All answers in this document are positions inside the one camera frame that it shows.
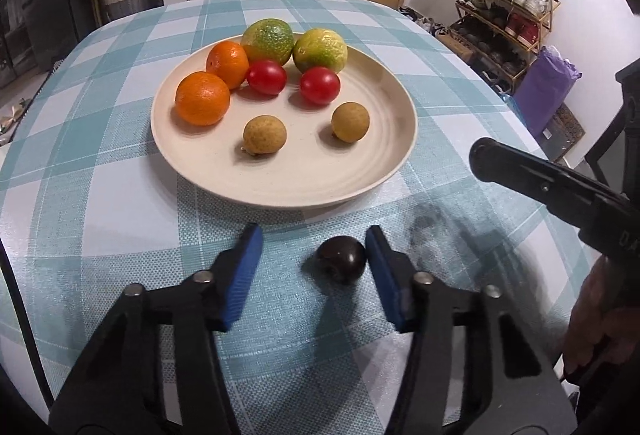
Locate cream round plate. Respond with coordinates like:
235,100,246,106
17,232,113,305
150,32,418,208

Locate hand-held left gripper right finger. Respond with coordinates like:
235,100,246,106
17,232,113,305
365,225,578,435

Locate dark purple plum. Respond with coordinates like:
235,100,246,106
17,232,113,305
316,236,367,286

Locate wooden shoe rack with shoes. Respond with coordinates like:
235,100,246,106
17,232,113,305
450,0,562,88

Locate red cherry tomato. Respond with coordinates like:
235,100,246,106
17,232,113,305
300,66,342,106
245,60,288,96

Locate person's right hand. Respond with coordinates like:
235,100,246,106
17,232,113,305
564,257,640,382

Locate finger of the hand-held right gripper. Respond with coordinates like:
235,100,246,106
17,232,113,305
469,138,631,232

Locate patterned doormat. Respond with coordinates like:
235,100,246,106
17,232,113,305
542,102,586,161

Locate scattered slippers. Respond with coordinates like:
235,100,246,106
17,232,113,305
400,5,451,37

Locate large orange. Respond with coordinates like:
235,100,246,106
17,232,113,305
175,71,232,126

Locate brown longan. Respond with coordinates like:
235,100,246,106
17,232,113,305
331,102,371,143
242,114,288,158

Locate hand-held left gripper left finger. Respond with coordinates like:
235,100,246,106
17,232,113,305
47,222,264,435

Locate small orange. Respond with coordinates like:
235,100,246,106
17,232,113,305
206,41,250,90

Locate purple bag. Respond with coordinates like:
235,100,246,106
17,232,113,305
514,46,582,138

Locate green yellow citrus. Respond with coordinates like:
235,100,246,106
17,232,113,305
292,28,348,74
241,18,295,66

